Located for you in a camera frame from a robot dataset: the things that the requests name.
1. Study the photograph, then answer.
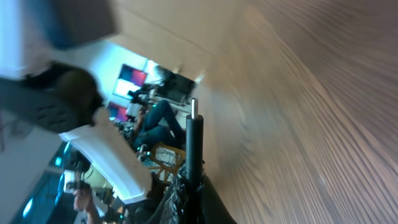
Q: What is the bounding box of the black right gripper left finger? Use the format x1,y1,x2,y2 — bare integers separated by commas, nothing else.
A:
152,167,190,224

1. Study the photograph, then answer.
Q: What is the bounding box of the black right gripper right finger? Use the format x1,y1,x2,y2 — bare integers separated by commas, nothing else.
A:
199,176,236,224

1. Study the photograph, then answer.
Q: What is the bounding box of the black charger cable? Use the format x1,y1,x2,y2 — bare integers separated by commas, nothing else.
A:
185,98,205,224

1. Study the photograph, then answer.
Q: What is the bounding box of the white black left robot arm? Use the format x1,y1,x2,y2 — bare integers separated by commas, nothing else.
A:
1,62,153,203

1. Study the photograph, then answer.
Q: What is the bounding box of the wooden chair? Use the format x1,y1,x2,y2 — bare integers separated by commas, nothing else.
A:
145,142,186,184

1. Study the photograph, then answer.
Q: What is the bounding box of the person in blue jeans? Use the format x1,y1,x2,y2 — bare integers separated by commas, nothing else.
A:
131,100,185,149

